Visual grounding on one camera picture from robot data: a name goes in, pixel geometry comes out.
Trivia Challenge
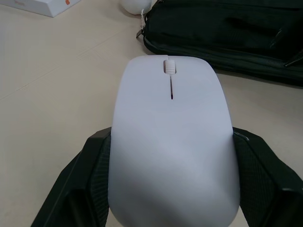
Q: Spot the white cardboard box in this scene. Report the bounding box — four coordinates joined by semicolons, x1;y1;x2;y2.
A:
0;0;72;18

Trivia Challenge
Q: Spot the white computer mouse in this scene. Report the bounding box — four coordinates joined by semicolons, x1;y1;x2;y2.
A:
107;54;241;227

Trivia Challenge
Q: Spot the black laptop bag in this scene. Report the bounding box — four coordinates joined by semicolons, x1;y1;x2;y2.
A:
135;0;303;87

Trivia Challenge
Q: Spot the white round ball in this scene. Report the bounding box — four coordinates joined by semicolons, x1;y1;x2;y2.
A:
121;0;152;15

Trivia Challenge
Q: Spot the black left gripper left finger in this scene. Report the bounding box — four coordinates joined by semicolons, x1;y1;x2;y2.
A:
30;126;116;227

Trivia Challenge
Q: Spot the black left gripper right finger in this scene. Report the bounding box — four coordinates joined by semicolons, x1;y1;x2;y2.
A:
233;126;303;227

